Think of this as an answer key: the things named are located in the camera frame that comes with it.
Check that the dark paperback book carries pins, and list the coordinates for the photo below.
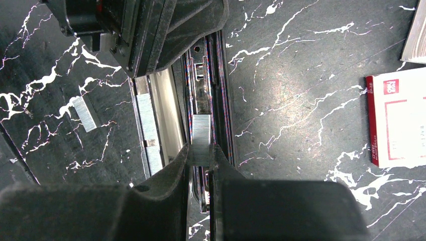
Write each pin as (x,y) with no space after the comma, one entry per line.
(414,48)

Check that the red white staple box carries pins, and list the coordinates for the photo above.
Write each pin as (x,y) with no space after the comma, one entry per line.
(396,113)

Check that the black stapler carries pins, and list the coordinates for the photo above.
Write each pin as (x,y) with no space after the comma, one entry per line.
(206,91)

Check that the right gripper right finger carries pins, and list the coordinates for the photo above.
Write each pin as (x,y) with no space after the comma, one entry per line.
(249,209)

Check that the beige stapler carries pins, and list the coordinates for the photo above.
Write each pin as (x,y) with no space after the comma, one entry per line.
(158,119)

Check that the staple strip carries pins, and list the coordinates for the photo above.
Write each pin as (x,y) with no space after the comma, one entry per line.
(86,113)
(201,139)
(150,133)

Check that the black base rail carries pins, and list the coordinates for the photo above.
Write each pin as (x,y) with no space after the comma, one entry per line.
(13,167)

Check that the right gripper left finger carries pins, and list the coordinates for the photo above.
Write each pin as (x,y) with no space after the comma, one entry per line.
(156,209)

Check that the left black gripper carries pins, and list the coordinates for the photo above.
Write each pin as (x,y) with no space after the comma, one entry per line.
(144,37)

